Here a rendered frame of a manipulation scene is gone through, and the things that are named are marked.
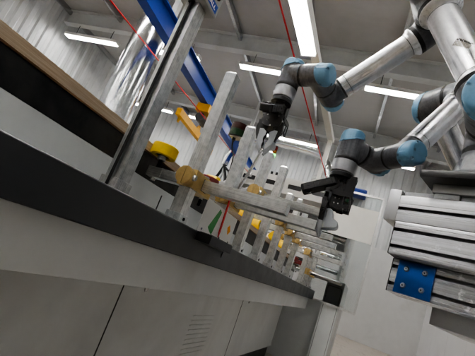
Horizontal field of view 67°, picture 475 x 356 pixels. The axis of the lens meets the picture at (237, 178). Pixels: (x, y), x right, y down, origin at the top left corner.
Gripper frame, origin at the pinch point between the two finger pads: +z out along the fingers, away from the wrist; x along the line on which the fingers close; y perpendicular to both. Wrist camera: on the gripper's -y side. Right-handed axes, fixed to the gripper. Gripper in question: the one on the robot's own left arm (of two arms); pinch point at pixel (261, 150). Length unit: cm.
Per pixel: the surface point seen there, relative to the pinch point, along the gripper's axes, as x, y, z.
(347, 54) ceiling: 100, 473, -378
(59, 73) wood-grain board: 26, -56, 12
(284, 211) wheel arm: -18.9, -19.1, 20.6
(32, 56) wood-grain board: 26, -63, 12
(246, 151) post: 6.1, 2.0, 0.7
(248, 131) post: 8.1, 2.2, -6.7
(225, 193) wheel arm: -2.2, -19.3, 20.4
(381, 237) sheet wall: -26, 918, -142
